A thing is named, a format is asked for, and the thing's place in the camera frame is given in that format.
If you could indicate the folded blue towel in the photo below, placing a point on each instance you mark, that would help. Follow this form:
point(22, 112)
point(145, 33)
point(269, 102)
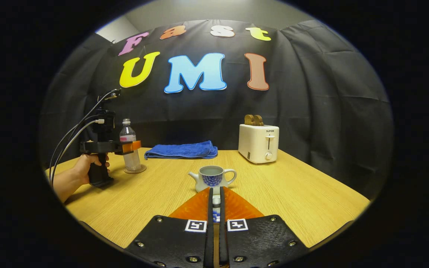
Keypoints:
point(181, 150)

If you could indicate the clear plastic water bottle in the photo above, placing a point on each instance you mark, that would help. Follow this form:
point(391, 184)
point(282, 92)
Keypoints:
point(130, 160)

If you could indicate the white blue-flower teacup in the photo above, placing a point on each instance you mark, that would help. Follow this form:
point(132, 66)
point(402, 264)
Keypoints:
point(212, 180)

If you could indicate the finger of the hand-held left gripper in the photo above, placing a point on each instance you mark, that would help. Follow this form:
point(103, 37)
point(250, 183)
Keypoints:
point(130, 146)

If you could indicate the white toaster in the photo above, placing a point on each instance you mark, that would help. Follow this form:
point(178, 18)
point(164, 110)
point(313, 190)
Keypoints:
point(255, 143)

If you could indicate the round brown coaster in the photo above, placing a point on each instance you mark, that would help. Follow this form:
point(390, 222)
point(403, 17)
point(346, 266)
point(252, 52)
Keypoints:
point(140, 170)

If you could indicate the brown bread slice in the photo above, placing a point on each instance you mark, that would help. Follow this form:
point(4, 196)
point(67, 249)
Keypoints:
point(249, 120)
point(259, 120)

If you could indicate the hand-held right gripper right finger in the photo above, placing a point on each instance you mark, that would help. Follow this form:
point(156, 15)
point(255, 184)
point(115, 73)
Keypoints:
point(222, 212)

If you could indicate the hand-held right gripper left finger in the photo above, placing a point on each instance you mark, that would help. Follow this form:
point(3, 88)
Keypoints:
point(210, 212)

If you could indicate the black backdrop cloth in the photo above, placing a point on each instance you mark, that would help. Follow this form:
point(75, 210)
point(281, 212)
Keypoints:
point(311, 111)

